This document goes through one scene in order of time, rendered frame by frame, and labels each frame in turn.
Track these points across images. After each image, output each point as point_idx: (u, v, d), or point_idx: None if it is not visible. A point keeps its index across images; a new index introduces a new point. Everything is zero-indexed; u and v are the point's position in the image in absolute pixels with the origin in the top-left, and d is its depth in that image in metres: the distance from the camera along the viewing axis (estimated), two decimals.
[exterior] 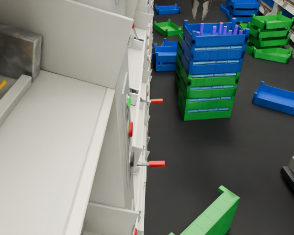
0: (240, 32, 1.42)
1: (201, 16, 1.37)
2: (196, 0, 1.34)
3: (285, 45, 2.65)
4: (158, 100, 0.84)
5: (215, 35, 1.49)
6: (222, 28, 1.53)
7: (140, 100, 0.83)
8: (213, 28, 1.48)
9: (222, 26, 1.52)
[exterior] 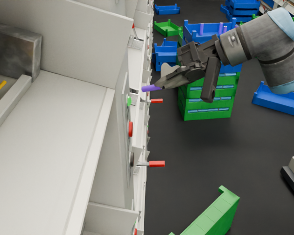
0: None
1: (163, 86, 0.80)
2: (181, 76, 0.75)
3: None
4: (158, 100, 0.84)
5: (145, 86, 0.82)
6: (222, 28, 1.53)
7: (140, 100, 0.83)
8: (157, 89, 0.80)
9: (222, 26, 1.52)
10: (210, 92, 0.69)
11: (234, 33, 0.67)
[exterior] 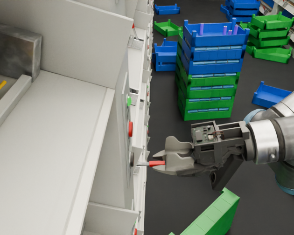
0: None
1: (161, 158, 0.63)
2: (193, 169, 0.60)
3: (285, 45, 2.65)
4: None
5: None
6: None
7: None
8: None
9: None
10: (224, 186, 0.63)
11: (276, 149, 0.53)
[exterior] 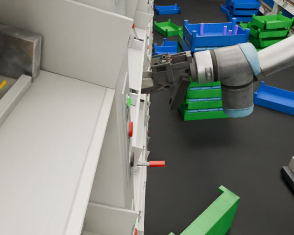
0: None
1: None
2: None
3: None
4: None
5: None
6: None
7: None
8: None
9: None
10: (178, 106, 0.82)
11: (211, 68, 0.72)
